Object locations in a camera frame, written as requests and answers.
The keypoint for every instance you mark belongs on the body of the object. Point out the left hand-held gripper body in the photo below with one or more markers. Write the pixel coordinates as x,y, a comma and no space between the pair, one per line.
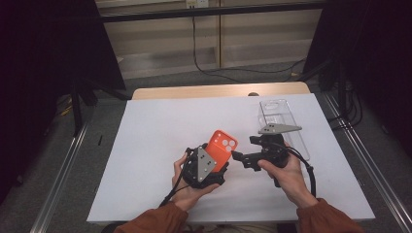
204,165

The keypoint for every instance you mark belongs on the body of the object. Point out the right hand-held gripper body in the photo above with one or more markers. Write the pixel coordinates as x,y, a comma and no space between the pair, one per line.
275,152

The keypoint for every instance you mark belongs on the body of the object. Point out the orange phone case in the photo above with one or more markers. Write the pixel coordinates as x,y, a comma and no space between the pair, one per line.
222,149

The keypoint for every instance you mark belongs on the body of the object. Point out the clear plastic storage box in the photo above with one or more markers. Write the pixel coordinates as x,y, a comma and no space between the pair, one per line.
301,142

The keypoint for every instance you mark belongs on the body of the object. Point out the person's left hand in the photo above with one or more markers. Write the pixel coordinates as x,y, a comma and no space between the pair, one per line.
191,197

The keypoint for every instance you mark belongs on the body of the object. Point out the person's right hand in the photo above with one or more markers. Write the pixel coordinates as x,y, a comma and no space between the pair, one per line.
291,184

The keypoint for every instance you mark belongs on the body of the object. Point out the white table mat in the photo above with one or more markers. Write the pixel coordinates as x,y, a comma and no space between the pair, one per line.
155,136

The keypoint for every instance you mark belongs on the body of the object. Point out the wooden table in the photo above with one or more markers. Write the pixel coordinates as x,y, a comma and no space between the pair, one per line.
200,91

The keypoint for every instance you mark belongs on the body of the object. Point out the black tripod stand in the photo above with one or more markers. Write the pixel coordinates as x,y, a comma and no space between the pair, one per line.
77,103

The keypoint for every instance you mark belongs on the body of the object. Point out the black curtain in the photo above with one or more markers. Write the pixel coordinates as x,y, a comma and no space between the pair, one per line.
372,48
42,64

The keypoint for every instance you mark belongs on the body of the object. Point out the aluminium rail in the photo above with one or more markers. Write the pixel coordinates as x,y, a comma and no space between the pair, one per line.
58,181
372,161

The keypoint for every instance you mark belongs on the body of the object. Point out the white wall socket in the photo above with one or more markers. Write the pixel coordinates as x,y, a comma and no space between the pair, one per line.
197,3

